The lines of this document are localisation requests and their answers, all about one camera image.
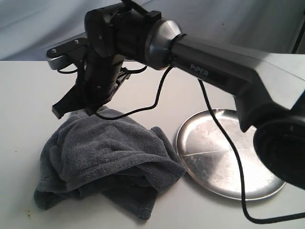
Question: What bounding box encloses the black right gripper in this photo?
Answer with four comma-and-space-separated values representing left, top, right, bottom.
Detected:
52, 46, 125, 119

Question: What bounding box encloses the grey fleece towel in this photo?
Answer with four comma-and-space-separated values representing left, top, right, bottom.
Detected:
33, 110, 186, 220

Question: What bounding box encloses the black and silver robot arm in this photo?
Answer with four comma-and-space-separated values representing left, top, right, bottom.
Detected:
47, 0, 305, 188

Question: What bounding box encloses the grey backdrop curtain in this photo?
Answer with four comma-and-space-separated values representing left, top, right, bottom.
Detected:
0, 0, 305, 61

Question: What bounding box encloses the round stainless steel plate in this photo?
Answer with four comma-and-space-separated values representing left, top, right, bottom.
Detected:
175, 109, 286, 201

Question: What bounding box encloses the black stand pole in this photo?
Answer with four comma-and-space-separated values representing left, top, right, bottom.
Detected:
291, 22, 305, 54

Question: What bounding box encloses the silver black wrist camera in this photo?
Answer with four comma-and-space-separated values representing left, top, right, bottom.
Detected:
46, 38, 88, 70

